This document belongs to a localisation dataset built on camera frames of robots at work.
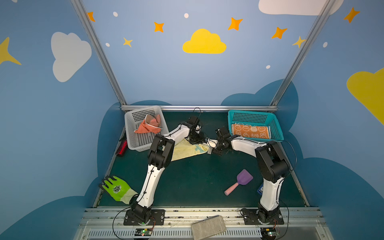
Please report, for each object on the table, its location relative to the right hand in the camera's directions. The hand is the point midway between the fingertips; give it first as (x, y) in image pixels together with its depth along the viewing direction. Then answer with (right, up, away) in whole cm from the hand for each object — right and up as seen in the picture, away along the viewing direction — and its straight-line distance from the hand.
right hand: (216, 144), depth 100 cm
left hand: (-7, +2, +1) cm, 7 cm away
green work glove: (-58, -23, -18) cm, 65 cm away
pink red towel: (-45, +14, +4) cm, 47 cm away
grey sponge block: (-8, -36, -31) cm, 48 cm away
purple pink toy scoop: (+15, -19, -12) cm, 27 cm away
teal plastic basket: (+40, +19, +11) cm, 46 cm away
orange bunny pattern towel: (+26, +10, +7) cm, 28 cm away
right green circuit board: (+21, -40, -29) cm, 54 cm away
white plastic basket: (-53, +1, +4) cm, 53 cm away
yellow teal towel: (-21, -3, +1) cm, 21 cm away
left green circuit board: (-39, -39, -29) cm, 63 cm away
